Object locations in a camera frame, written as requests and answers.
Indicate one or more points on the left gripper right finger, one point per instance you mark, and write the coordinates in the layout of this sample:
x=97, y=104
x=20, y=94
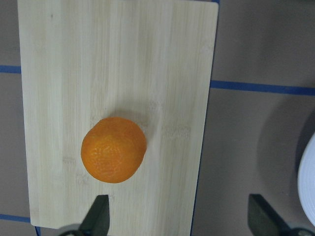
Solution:
x=263, y=220

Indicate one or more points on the orange fruit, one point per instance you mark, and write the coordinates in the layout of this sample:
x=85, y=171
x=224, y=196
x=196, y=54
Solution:
x=113, y=150

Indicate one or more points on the white round plate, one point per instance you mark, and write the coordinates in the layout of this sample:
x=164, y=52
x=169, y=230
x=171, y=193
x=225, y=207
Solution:
x=306, y=180

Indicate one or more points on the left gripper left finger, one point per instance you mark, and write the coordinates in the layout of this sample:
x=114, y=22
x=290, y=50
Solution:
x=97, y=220

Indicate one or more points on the bamboo cutting board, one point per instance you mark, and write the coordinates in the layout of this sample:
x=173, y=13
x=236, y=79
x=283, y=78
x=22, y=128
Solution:
x=145, y=60

